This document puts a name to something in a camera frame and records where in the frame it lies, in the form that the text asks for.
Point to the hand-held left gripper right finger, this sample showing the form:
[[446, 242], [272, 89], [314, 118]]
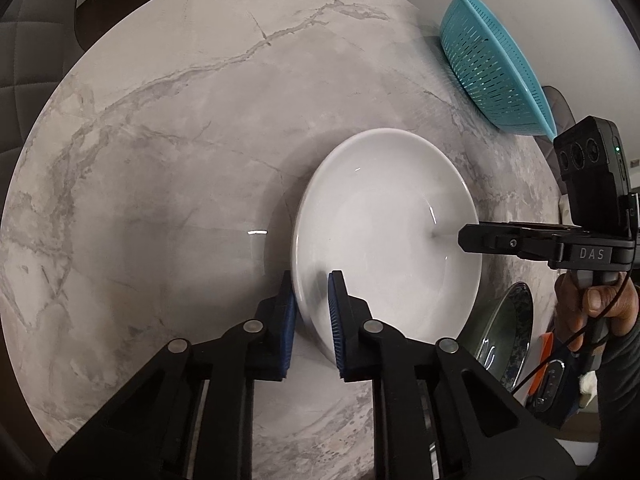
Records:
[[337, 327]]

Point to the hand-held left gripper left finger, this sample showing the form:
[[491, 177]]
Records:
[[287, 322]]

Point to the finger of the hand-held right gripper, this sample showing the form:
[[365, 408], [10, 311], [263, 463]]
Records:
[[535, 228], [500, 241]]

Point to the blue patterned bowl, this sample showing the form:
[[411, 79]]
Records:
[[505, 330]]

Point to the small white dish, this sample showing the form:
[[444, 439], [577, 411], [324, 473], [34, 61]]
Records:
[[380, 210]]

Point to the person's right forearm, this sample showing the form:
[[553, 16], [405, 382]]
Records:
[[620, 390]]

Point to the person's right hand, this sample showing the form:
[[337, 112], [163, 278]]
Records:
[[595, 305]]

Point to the dark blue electric cooker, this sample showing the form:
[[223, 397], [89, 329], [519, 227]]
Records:
[[552, 382]]

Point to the teal plastic colander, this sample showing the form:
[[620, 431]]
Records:
[[490, 60]]

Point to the light grey quilted chair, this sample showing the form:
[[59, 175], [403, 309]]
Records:
[[30, 60]]

